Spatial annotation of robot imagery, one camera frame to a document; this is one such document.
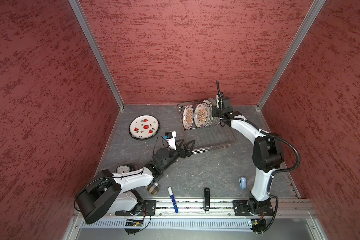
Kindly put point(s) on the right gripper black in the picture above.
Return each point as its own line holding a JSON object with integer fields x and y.
{"x": 214, "y": 109}

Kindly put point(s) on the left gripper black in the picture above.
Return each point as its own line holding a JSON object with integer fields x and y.
{"x": 187, "y": 152}

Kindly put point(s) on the plain cream white plate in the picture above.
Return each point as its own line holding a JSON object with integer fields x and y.
{"x": 213, "y": 118}

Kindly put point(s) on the dark striped rim plate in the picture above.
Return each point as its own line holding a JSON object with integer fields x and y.
{"x": 135, "y": 136}

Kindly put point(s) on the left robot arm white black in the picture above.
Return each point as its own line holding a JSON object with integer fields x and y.
{"x": 118, "y": 191}

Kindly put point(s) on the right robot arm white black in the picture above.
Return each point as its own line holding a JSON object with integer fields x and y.
{"x": 267, "y": 153}

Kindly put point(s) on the orange striped front plate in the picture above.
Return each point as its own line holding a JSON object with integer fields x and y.
{"x": 188, "y": 117}

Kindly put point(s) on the orange striped plate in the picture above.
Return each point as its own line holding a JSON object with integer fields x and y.
{"x": 188, "y": 117}
{"x": 202, "y": 115}

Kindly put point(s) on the black remote stick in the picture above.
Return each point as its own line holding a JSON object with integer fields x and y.
{"x": 207, "y": 200}

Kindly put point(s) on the plaid glasses case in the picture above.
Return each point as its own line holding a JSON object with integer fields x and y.
{"x": 153, "y": 189}

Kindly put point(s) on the blue white marker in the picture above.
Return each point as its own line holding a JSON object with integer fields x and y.
{"x": 173, "y": 199}

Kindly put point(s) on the light blue small bottle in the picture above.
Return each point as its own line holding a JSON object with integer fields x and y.
{"x": 243, "y": 182}

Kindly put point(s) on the green alarm clock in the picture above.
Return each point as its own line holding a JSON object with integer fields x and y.
{"x": 126, "y": 168}

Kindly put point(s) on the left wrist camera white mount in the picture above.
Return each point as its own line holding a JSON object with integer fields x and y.
{"x": 170, "y": 138}

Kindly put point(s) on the wire dish rack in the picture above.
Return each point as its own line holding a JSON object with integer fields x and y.
{"x": 211, "y": 137}

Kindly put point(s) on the aluminium front rail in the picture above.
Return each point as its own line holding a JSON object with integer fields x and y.
{"x": 221, "y": 208}

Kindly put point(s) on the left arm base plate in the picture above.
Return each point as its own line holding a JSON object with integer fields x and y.
{"x": 146, "y": 208}

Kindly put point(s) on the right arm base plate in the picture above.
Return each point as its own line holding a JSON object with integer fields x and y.
{"x": 253, "y": 207}

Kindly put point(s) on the left circuit board with wires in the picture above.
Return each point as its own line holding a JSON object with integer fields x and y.
{"x": 133, "y": 226}

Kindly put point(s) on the circuit board with wires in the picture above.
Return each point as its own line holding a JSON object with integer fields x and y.
{"x": 259, "y": 226}
{"x": 133, "y": 226}

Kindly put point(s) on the right circuit board with wires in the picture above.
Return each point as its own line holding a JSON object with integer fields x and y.
{"x": 259, "y": 226}

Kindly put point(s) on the right corner aluminium post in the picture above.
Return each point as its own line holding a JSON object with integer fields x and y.
{"x": 305, "y": 26}

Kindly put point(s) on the corner aluminium post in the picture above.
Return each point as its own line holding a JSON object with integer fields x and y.
{"x": 305, "y": 26}
{"x": 85, "y": 26}

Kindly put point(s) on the left corner aluminium post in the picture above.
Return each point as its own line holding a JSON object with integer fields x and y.
{"x": 85, "y": 26}

